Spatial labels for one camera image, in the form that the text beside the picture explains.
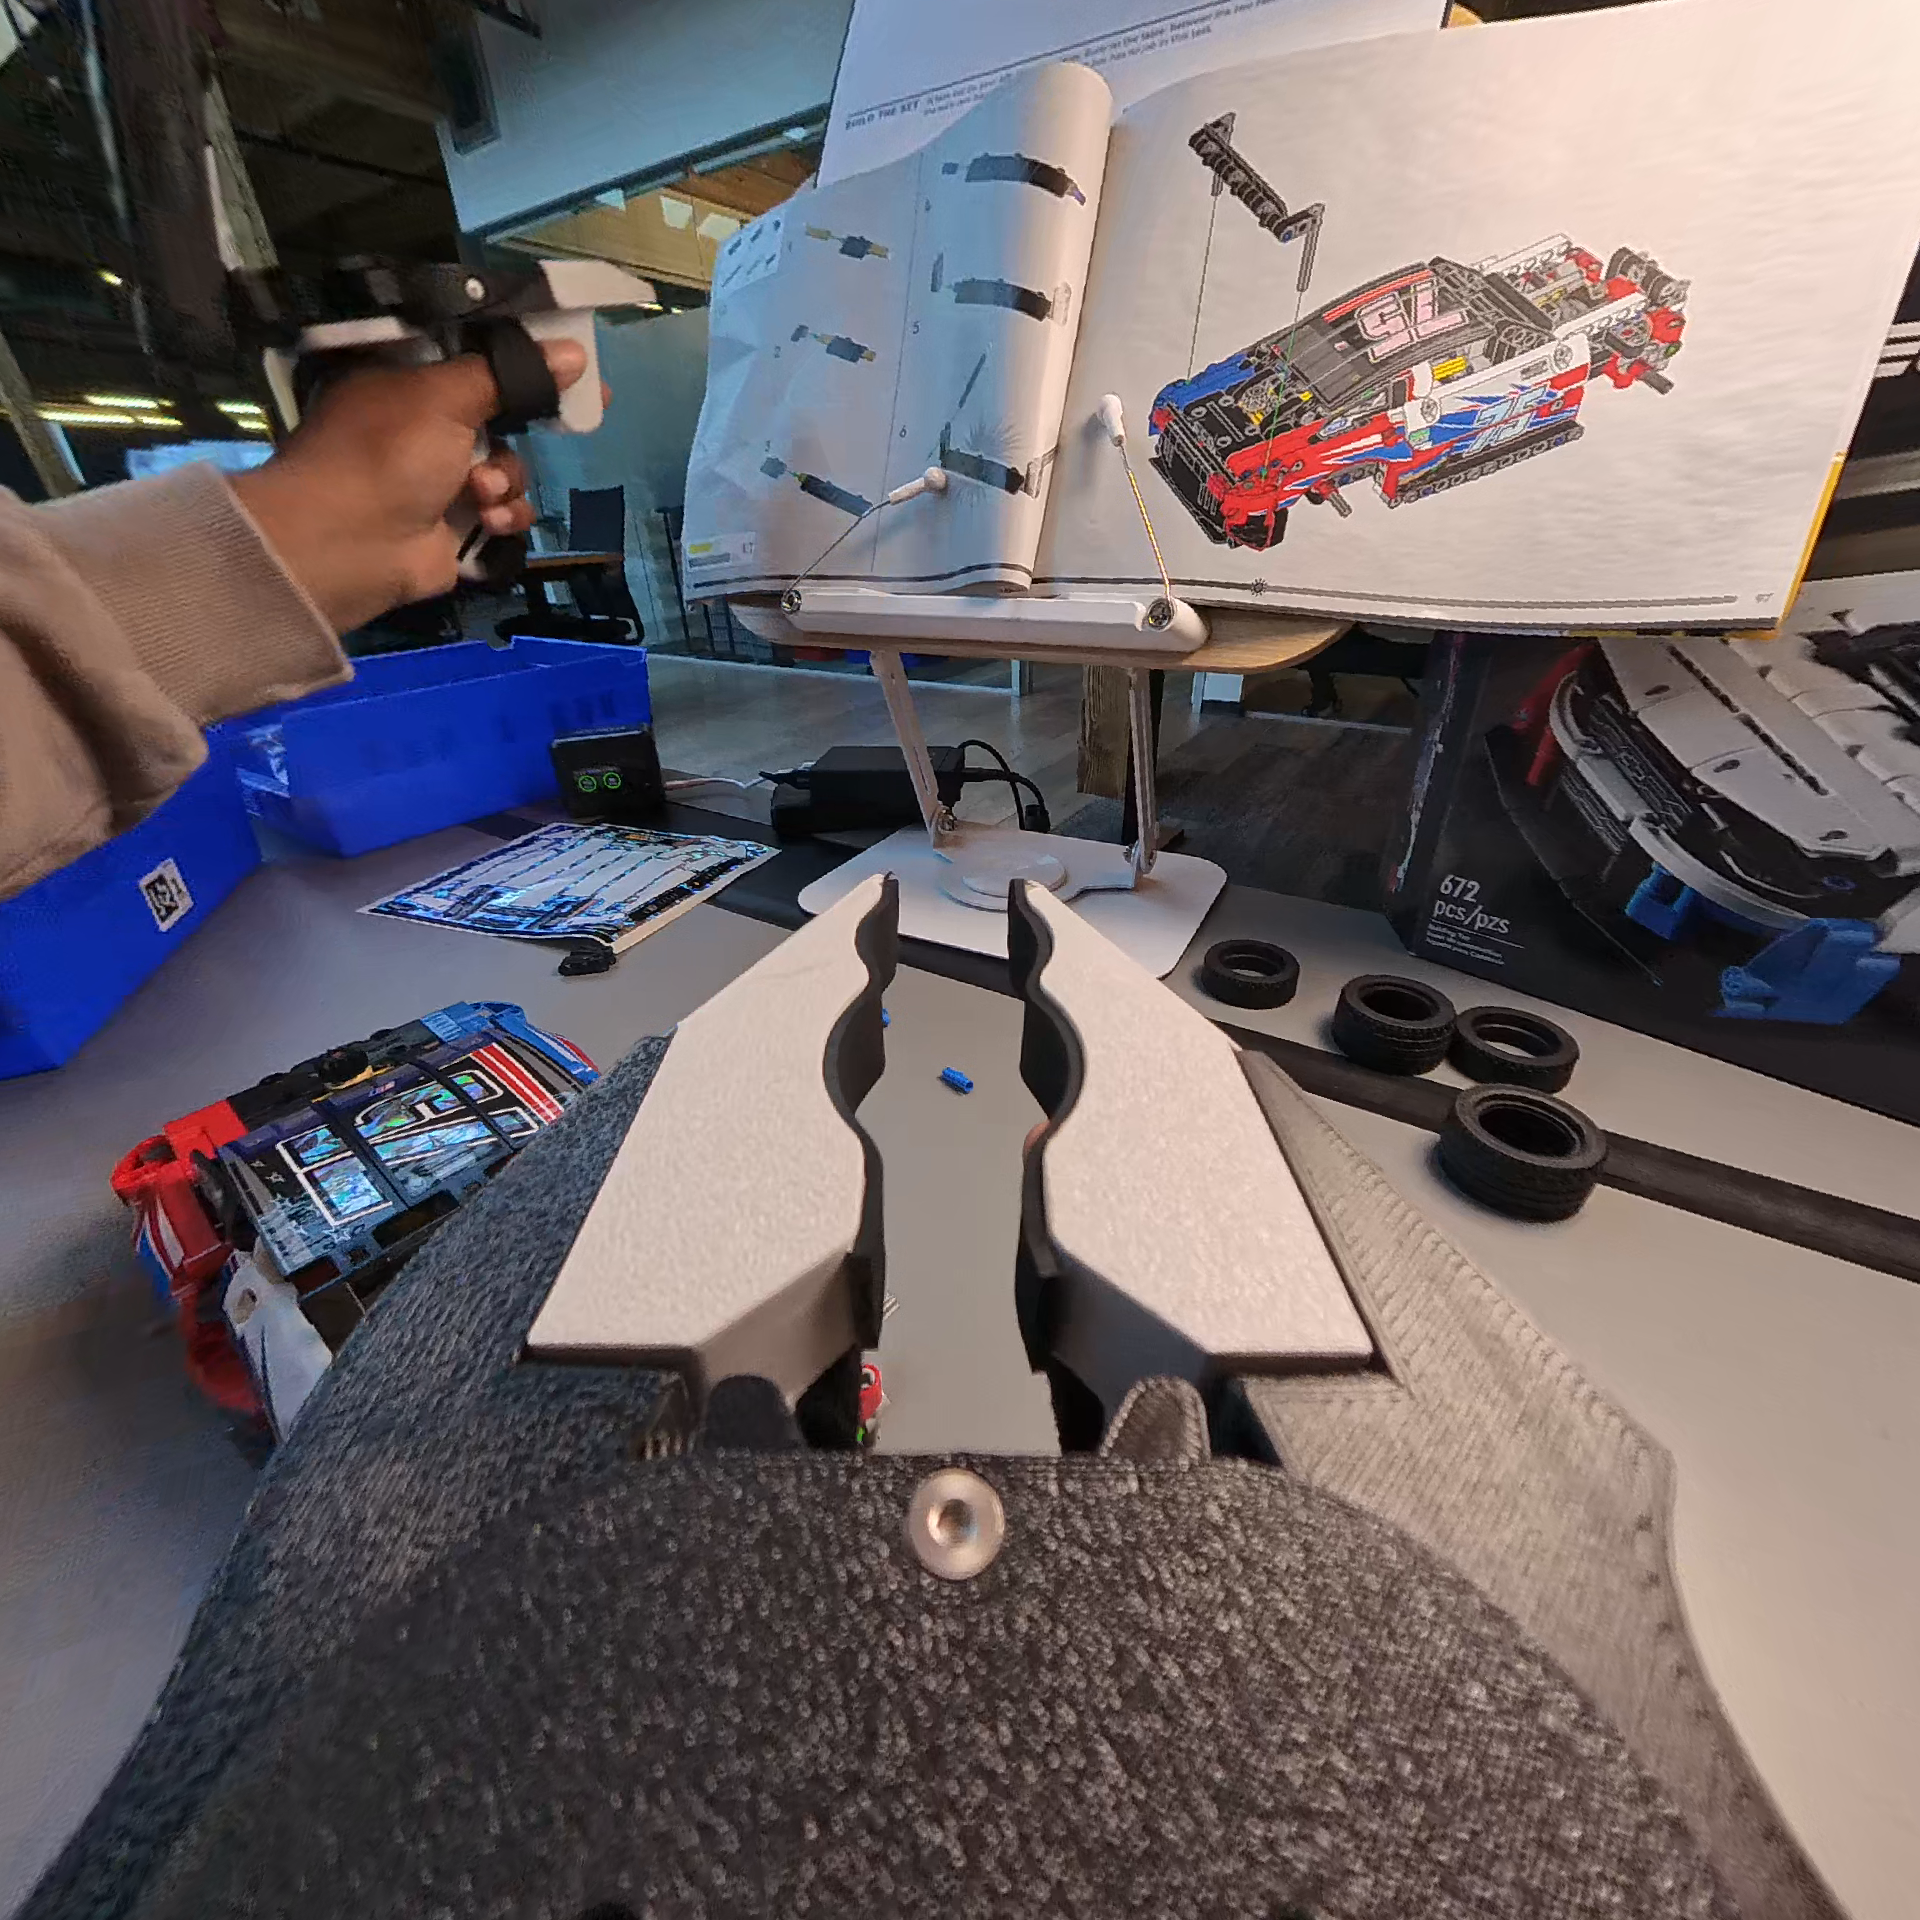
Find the black lego tyre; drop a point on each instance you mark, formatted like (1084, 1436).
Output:
(1511, 1046)
(1520, 1149)
(1392, 1021)
(1252, 971)

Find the lego race car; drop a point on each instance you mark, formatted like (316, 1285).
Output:
(345, 1155)

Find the small black lego piece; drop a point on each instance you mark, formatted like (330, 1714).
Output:
(586, 961)

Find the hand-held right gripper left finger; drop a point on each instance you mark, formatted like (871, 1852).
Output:
(705, 1200)

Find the sticker sheet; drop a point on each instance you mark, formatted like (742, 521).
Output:
(586, 877)

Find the person's left forearm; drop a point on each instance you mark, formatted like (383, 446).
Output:
(120, 661)

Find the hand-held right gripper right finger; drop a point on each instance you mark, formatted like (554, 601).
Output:
(1201, 1200)

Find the black charger green lights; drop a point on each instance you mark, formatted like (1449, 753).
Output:
(604, 773)

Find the white stand base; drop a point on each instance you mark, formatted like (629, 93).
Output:
(1049, 884)

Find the lego set box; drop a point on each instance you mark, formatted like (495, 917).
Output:
(1650, 826)

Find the person's left hand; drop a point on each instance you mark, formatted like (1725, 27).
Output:
(376, 480)

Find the black office chair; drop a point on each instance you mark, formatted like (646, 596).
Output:
(593, 555)

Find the black power adapter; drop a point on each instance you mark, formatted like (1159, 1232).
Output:
(856, 787)

